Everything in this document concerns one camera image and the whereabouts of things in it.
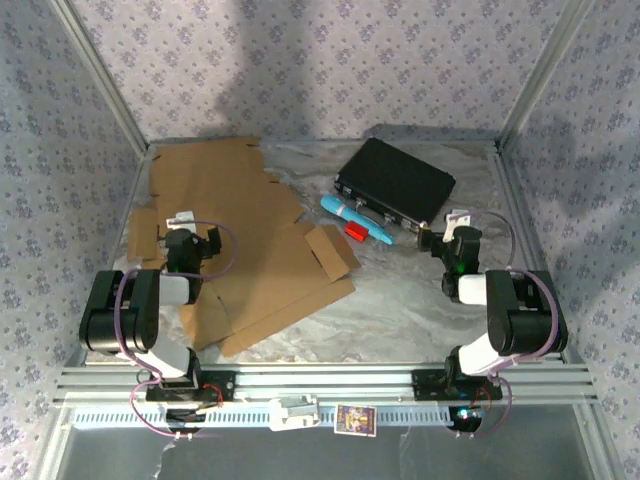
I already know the black controller board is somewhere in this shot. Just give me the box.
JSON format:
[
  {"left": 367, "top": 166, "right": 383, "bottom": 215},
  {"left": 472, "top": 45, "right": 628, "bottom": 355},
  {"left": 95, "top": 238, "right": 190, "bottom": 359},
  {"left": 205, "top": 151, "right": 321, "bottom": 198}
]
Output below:
[
  {"left": 164, "top": 407, "right": 224, "bottom": 434},
  {"left": 448, "top": 405, "right": 484, "bottom": 432}
]

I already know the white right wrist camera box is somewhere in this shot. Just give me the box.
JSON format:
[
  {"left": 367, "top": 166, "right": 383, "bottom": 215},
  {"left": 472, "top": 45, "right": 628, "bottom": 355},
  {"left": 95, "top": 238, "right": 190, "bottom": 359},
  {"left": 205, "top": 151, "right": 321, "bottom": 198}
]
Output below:
[{"left": 444, "top": 210, "right": 472, "bottom": 240}]

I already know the white plastic bracket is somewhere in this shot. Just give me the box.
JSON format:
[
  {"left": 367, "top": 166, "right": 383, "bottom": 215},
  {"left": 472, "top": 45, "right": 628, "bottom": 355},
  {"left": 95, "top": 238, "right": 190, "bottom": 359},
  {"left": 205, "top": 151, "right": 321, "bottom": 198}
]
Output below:
[{"left": 268, "top": 394, "right": 321, "bottom": 432}]

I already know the small picture card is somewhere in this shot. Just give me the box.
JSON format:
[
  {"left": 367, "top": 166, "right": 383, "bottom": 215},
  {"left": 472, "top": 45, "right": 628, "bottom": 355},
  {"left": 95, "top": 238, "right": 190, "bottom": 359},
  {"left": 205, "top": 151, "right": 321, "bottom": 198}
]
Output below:
[{"left": 333, "top": 403, "right": 377, "bottom": 438}]

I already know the black hard carrying case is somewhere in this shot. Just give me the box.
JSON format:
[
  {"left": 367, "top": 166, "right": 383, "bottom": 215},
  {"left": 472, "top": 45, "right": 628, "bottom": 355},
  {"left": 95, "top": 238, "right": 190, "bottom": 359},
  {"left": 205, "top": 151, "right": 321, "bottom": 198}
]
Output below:
[{"left": 334, "top": 137, "right": 457, "bottom": 234}]

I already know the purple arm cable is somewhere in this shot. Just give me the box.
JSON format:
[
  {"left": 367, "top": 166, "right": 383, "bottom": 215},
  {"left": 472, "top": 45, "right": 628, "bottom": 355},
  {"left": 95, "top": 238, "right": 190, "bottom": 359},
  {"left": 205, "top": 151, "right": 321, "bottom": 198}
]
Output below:
[
  {"left": 115, "top": 219, "right": 239, "bottom": 441},
  {"left": 449, "top": 209, "right": 571, "bottom": 441}
]

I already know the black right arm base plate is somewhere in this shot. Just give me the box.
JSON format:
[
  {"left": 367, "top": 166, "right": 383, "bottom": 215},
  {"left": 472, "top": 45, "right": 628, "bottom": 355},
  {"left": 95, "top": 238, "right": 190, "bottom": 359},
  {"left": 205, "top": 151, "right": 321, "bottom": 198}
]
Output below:
[{"left": 410, "top": 368, "right": 503, "bottom": 402}]

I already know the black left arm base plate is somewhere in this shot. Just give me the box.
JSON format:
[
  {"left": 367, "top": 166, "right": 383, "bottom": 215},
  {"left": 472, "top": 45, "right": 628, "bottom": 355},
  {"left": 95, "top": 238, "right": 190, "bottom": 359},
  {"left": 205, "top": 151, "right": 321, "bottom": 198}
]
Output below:
[{"left": 144, "top": 369, "right": 237, "bottom": 404}]

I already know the grey metal panel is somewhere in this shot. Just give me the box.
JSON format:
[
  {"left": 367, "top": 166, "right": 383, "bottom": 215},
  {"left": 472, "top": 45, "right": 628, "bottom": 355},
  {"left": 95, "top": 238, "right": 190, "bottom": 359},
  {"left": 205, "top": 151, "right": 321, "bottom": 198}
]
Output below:
[{"left": 37, "top": 405, "right": 626, "bottom": 480}]

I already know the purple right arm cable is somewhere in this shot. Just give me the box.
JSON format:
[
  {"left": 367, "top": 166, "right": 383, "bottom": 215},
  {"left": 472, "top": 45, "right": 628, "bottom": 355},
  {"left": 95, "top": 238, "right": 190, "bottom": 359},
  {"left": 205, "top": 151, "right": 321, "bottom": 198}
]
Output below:
[{"left": 449, "top": 209, "right": 571, "bottom": 441}]

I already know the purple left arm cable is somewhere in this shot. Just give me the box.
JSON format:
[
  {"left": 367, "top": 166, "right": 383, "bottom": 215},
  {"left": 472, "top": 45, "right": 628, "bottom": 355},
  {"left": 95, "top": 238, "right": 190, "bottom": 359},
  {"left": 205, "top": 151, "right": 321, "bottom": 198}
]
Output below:
[{"left": 115, "top": 219, "right": 239, "bottom": 441}]

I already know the aluminium frame post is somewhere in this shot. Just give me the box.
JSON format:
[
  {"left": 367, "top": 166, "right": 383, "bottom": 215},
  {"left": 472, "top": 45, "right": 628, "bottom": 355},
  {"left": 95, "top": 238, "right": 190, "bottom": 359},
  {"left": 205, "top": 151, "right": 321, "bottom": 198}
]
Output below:
[
  {"left": 497, "top": 0, "right": 596, "bottom": 146},
  {"left": 49, "top": 0, "right": 151, "bottom": 151}
]

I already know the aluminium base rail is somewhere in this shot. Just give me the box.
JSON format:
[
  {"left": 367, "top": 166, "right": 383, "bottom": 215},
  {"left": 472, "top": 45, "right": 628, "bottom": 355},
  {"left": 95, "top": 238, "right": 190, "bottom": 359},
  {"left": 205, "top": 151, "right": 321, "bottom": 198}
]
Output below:
[{"left": 52, "top": 363, "right": 599, "bottom": 407}]

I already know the aluminium side rail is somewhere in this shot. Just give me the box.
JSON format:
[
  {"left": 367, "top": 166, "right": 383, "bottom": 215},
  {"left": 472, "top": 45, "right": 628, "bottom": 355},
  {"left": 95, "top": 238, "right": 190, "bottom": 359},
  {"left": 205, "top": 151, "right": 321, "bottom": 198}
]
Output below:
[
  {"left": 492, "top": 139, "right": 589, "bottom": 369},
  {"left": 64, "top": 142, "right": 151, "bottom": 369}
]

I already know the white slotted cable duct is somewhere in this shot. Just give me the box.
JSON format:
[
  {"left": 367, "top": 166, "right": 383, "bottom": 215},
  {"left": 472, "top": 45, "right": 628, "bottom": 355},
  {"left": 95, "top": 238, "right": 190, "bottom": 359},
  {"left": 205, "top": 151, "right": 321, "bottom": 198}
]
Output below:
[{"left": 72, "top": 405, "right": 484, "bottom": 430}]

